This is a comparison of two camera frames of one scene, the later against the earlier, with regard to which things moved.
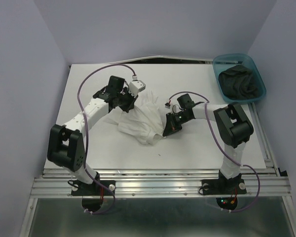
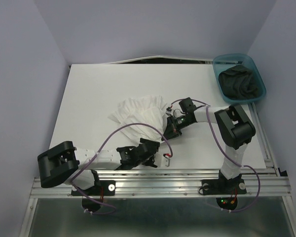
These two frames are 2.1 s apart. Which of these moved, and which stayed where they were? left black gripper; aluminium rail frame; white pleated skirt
Moved: left black gripper
Stayed: white pleated skirt; aluminium rail frame
